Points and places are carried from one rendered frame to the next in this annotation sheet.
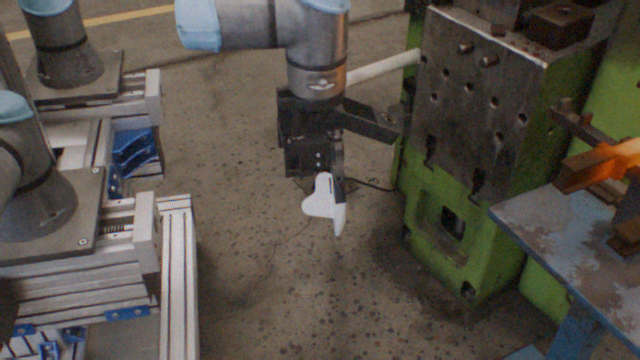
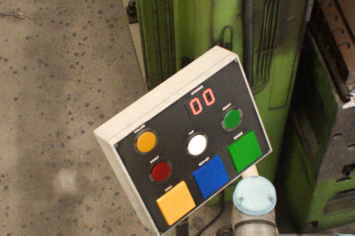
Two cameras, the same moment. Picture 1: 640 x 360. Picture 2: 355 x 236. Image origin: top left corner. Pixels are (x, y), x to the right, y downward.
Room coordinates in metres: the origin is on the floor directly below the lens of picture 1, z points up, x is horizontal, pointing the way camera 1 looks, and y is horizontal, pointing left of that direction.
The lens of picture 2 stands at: (1.40, 0.73, 2.49)
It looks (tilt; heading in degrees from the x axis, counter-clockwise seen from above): 60 degrees down; 293
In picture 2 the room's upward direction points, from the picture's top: 3 degrees counter-clockwise
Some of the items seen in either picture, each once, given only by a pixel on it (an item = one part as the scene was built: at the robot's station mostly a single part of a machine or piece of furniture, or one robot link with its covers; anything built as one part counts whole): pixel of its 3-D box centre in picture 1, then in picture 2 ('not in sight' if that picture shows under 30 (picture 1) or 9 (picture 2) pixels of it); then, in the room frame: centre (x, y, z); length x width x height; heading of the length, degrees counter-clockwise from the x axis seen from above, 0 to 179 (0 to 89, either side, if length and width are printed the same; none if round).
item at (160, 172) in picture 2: not in sight; (160, 171); (1.70, 0.11, 1.09); 0.05 x 0.03 x 0.04; 34
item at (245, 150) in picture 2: not in sight; (243, 150); (1.55, -0.03, 1.01); 0.07 x 0.05 x 0.07; 59
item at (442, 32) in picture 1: (535, 80); (354, 54); (1.37, -0.61, 0.69); 0.56 x 0.38 x 0.45; 124
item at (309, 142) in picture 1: (311, 127); not in sight; (0.60, 0.01, 1.07); 0.09 x 0.08 x 0.12; 101
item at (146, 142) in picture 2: not in sight; (146, 141); (1.73, 0.09, 1.16); 0.05 x 0.03 x 0.04; 34
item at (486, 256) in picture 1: (500, 198); (330, 129); (1.37, -0.61, 0.23); 0.55 x 0.37 x 0.47; 124
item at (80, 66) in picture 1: (66, 54); not in sight; (1.19, 0.61, 0.87); 0.15 x 0.15 x 0.10
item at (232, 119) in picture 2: not in sight; (232, 118); (1.59, -0.06, 1.09); 0.05 x 0.03 x 0.04; 34
